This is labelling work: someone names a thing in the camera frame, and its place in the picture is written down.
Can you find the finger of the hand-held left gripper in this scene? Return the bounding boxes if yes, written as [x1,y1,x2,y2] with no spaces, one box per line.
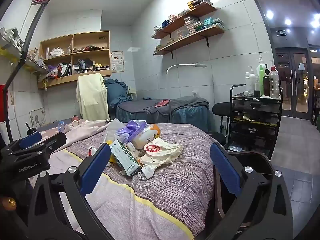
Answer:
[10,132,67,158]
[19,132,42,149]

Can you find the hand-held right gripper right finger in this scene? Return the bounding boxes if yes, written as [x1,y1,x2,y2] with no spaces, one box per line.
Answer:
[209,142,293,240]

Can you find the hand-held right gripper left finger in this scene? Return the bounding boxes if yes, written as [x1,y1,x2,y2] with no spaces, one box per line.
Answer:
[27,142,112,240]

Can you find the yellow wrapper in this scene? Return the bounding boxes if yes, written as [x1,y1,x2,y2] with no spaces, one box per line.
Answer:
[106,141,117,166]

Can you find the brown trash bin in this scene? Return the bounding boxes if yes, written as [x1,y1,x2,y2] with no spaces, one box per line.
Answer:
[214,152,273,227]

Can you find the green tissue packet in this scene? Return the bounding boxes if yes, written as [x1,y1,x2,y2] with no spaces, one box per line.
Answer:
[110,140,140,177]

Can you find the orange label plastic bottle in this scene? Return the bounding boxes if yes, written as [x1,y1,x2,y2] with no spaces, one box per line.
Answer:
[126,124,161,153]

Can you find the white plastic bag red print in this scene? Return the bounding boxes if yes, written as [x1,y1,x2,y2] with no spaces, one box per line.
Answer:
[139,137,184,173]

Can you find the beige blanket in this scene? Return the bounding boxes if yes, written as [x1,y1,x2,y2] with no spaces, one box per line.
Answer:
[47,119,113,155]

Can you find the clear plastic bag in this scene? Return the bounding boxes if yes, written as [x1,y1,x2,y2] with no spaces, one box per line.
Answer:
[104,119,125,143]

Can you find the red cloth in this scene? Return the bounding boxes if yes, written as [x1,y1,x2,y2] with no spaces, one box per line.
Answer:
[0,85,9,123]

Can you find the white crumpled wrapper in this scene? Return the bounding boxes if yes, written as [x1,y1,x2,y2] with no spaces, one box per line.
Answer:
[137,164,156,180]

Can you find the purple plastic bag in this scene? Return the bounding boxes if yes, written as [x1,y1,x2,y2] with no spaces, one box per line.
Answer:
[116,120,148,143]

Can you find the black trolley cart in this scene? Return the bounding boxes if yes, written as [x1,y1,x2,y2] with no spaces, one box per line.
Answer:
[229,84,283,158]

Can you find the black chair seat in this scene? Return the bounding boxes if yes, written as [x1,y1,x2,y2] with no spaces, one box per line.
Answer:
[212,102,233,130]

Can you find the pale yellow cloth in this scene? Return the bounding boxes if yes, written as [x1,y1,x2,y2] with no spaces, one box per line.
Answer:
[76,73,110,122]

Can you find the grey blanket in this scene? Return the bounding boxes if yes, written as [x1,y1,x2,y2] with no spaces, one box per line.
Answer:
[144,97,209,115]

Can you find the blue bedding pile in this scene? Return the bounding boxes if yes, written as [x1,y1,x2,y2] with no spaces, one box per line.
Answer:
[104,79,130,108]

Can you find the white pump bottle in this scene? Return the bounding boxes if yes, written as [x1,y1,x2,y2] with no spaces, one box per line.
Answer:
[245,65,256,97]

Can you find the dark brown bottle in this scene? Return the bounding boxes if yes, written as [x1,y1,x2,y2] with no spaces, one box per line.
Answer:
[262,69,271,97]

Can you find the green bottle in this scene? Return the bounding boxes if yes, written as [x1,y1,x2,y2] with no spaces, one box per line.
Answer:
[257,64,267,96]

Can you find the clear bottle red cap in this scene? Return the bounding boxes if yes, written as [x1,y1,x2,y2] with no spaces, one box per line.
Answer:
[269,66,281,98]

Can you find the row of small boxes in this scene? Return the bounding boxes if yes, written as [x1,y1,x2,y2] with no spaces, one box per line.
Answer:
[0,27,50,75]

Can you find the glass door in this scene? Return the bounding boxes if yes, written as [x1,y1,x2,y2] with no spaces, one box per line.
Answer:
[275,47,311,118]

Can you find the white gooseneck lamp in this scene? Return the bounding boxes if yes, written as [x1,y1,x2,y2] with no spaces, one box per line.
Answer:
[167,63,208,75]

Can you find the stacks of coloured boxes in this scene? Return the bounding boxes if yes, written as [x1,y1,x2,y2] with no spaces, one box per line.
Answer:
[154,0,214,32]

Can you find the wall notice sheet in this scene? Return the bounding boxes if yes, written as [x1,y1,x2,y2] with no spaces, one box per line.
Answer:
[30,107,47,128]

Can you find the wooden wall cabinet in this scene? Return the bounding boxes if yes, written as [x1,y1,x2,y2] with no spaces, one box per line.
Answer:
[37,31,112,89]

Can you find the wall poster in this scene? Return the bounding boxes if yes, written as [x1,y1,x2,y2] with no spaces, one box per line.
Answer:
[110,51,124,73]

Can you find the wall shelves with boxes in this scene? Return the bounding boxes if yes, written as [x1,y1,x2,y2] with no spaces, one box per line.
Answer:
[154,15,225,53]

